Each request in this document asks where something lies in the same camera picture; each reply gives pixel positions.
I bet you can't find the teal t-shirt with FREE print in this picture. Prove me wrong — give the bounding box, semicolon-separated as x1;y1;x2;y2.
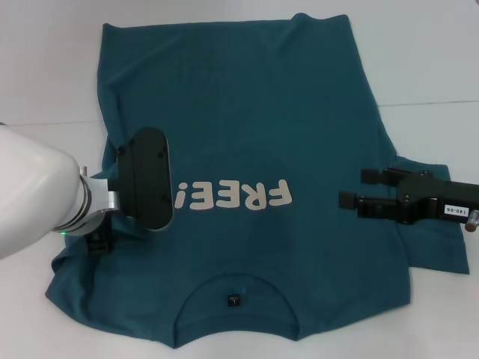
44;13;471;340

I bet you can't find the silver black wrist camera box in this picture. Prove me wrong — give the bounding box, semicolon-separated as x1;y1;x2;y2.
115;126;176;232

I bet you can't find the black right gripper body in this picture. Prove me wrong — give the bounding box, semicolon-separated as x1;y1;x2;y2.
396;170;479;226

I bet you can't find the silver connector with black cable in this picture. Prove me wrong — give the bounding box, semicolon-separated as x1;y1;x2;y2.
463;210;479;233

